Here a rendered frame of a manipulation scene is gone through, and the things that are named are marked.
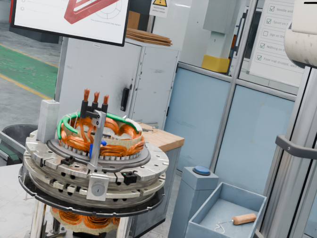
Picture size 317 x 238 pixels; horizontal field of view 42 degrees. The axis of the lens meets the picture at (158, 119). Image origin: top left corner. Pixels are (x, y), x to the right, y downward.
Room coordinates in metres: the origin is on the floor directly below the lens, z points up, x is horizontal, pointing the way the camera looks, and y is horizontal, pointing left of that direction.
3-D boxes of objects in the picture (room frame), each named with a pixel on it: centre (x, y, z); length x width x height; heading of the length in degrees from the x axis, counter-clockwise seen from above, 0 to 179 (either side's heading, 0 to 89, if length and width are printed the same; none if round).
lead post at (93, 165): (0.74, 0.10, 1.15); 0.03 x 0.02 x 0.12; 45
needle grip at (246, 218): (0.80, -0.22, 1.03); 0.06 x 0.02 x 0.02; 128
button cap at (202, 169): (1.03, -0.14, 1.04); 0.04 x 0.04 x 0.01
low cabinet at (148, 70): (3.61, 0.46, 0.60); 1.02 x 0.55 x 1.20; 51
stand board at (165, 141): (1.17, 0.04, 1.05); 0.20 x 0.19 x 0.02; 62
